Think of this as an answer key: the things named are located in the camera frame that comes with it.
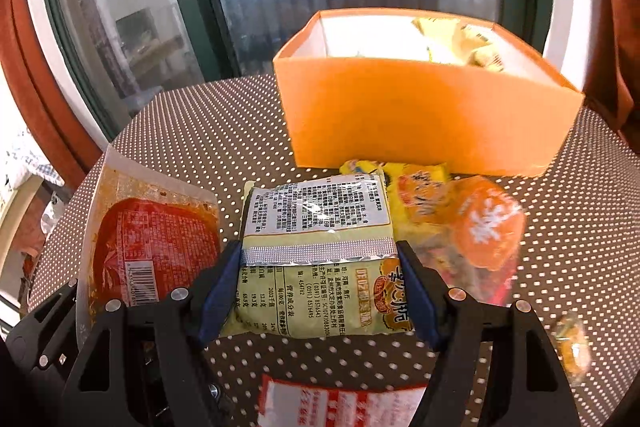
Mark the large yellow chips bag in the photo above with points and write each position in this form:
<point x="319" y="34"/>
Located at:
<point x="450" y="41"/>

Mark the rust orange right curtain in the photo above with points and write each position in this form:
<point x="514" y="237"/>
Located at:
<point x="612" y="86"/>

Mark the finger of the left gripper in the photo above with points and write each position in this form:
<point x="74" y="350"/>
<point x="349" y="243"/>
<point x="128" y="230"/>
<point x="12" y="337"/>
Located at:
<point x="43" y="344"/>

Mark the orange cardboard box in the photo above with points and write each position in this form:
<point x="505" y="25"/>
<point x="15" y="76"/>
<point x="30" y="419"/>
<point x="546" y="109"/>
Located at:
<point x="355" y="84"/>

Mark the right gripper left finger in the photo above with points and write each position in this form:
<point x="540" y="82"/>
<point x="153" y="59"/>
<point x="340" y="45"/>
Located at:
<point x="145" y="365"/>

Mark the rust orange curtain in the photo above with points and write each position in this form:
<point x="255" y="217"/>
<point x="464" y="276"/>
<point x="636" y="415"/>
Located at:
<point x="612" y="86"/>
<point x="56" y="129"/>

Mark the red white snack packet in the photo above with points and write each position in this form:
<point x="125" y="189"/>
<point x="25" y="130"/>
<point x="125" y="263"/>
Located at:
<point x="282" y="403"/>

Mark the orange translucent snack packet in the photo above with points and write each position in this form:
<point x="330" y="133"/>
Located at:
<point x="479" y="249"/>

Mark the pale green snack packet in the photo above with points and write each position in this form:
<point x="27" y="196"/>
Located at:
<point x="319" y="259"/>

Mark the small wrapped candy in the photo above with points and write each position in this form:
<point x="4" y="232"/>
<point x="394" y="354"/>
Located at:
<point x="571" y="343"/>

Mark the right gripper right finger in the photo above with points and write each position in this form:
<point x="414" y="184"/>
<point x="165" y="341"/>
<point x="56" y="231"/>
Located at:
<point x="526" y="384"/>

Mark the rust orange left curtain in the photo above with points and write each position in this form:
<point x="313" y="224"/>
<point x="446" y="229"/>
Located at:
<point x="56" y="129"/>

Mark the yellow cartoon snack packet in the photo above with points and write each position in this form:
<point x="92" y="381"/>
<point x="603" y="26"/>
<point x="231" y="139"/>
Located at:
<point x="418" y="197"/>

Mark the clear red spicy snack pouch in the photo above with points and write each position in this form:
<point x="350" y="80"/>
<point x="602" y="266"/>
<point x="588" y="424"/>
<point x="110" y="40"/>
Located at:
<point x="146" y="234"/>

